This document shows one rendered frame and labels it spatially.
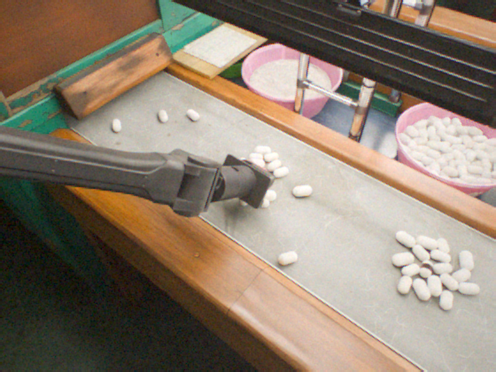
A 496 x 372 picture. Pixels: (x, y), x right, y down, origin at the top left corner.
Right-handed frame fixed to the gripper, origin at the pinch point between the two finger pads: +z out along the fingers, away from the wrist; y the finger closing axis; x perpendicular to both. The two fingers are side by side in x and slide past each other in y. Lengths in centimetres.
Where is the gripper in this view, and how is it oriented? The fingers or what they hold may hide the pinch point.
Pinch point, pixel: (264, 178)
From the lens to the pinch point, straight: 77.8
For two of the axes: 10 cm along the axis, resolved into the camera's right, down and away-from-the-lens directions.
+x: -3.9, 8.7, 2.8
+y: -7.9, -4.8, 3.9
